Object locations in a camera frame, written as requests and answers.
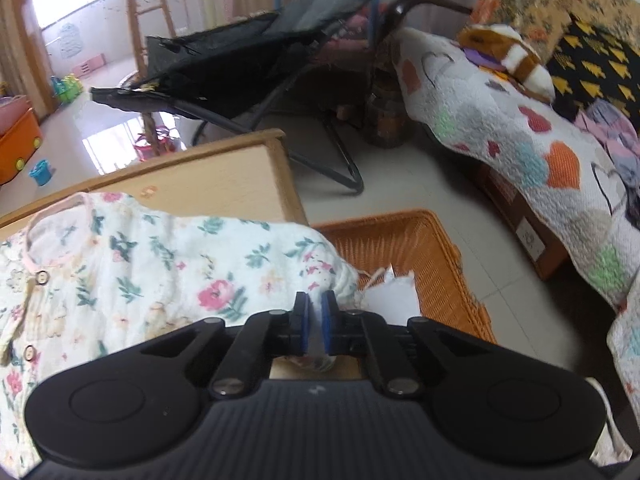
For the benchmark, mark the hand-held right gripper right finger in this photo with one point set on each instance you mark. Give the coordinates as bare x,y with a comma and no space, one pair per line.
330,320

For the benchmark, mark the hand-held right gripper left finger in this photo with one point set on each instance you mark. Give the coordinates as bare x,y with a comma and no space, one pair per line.
301,320

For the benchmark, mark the floral baby garment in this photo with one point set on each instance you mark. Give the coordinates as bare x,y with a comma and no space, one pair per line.
150,270

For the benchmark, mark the white paper sheet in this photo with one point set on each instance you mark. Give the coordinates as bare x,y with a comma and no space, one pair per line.
395,300

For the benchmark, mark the orange wicker basket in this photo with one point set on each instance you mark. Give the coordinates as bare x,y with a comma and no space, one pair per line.
425,260

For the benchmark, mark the wooden low table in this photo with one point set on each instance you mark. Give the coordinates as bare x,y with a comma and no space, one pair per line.
225,180

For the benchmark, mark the orange round sticker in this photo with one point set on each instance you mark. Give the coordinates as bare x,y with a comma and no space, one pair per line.
148,191

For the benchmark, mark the brown jar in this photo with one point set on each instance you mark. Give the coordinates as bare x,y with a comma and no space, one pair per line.
385,115

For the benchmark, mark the wooden sofa base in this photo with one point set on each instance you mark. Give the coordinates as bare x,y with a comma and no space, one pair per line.
520,205

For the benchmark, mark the pink toy basket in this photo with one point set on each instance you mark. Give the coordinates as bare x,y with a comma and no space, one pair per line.
157,146

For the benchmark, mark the heart patterned quilt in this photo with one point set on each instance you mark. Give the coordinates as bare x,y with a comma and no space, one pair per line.
500,125

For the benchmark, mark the grey folding lounge chair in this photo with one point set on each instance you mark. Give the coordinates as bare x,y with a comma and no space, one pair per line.
240,60

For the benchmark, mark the blue toy bucket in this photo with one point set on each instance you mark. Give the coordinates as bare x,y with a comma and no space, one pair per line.
40,174

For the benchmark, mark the purple toy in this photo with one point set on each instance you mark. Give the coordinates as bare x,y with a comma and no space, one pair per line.
480,59

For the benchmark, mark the brown white plush toy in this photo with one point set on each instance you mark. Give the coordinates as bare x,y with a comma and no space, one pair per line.
520,57

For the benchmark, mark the green toy bowling set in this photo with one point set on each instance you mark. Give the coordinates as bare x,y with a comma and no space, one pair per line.
67,91

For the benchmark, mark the dark wooden armchair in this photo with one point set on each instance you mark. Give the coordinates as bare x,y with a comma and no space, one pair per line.
425,2

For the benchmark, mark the orange wheeled storage bin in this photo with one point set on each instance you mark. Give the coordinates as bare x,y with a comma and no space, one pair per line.
20,145

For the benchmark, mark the pink box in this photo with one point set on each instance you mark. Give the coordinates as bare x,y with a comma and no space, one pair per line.
89,65

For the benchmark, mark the lilac printed cloth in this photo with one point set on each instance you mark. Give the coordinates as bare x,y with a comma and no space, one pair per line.
615,135

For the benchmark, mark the wooden bar stool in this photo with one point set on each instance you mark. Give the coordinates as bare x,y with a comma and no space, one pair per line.
134,20

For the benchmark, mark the pink plastic basket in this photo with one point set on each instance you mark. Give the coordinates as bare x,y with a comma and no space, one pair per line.
11,112

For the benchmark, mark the black cushion yellow trees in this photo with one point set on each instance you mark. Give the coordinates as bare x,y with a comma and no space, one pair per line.
600,60

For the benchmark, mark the beige curtain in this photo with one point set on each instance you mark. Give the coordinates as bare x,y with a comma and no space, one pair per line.
20,50

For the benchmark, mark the white wall chart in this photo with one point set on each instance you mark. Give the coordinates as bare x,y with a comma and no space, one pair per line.
71,40

